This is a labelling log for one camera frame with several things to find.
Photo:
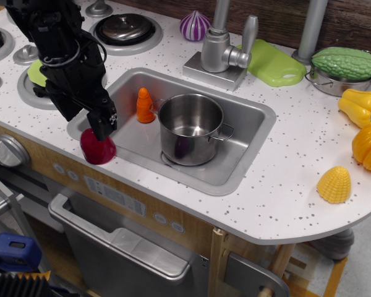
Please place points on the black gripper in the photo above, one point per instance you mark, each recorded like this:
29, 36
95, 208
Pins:
74, 86

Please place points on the magenta toy sweet potato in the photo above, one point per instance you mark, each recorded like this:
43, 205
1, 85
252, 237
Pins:
95, 151

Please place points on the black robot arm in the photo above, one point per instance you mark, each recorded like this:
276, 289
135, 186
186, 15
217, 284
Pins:
71, 59

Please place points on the stainless steel pot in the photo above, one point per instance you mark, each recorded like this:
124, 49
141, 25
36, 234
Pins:
191, 127

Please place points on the silver pot lid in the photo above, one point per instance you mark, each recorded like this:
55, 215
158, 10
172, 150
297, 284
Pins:
124, 27

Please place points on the orange toy carrot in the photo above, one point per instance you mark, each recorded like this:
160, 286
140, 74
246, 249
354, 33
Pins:
143, 112

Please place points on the silver oven dial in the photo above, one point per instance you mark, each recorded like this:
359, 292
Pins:
12, 152

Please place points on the silver toy faucet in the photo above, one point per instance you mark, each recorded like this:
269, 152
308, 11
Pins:
220, 63

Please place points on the grey dishwasher door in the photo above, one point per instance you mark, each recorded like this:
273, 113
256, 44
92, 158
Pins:
119, 257

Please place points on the purple toy onion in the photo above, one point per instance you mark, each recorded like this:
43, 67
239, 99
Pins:
194, 26

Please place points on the blue clamp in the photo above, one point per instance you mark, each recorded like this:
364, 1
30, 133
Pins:
19, 253

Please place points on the green plastic cutting board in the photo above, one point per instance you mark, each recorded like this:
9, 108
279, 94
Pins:
273, 67

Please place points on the grey metal pole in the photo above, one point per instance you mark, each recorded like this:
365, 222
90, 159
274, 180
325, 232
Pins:
313, 23

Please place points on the small steel pan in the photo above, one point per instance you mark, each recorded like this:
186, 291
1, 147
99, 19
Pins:
333, 85

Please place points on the yellow toy corn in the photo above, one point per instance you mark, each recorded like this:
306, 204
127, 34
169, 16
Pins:
335, 185

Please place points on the green toy bitter gourd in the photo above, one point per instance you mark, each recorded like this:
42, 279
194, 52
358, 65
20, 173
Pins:
347, 63

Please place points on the yellow toy bell pepper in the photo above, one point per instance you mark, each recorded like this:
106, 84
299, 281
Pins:
357, 106

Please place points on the orange toy pumpkin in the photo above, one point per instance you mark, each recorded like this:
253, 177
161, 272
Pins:
361, 147

